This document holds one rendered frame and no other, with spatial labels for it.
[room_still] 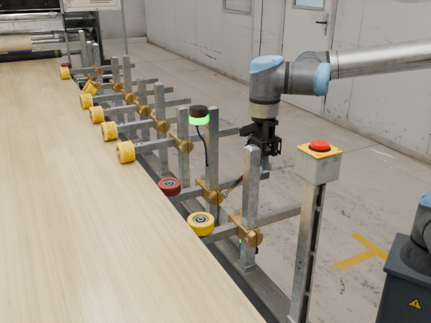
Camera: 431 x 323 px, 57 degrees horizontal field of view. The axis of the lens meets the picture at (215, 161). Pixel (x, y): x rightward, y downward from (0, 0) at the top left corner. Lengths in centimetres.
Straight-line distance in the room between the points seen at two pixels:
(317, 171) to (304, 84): 33
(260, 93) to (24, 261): 76
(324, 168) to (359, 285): 162
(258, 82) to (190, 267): 52
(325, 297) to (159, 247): 138
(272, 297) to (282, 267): 120
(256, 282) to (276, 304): 10
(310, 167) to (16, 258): 76
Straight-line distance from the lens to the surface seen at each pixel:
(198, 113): 124
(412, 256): 161
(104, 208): 128
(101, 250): 110
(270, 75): 110
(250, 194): 115
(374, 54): 125
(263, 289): 126
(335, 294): 233
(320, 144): 86
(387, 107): 423
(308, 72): 110
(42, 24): 367
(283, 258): 250
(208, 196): 139
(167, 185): 136
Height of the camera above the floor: 156
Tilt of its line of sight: 25 degrees down
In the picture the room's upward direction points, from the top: straight up
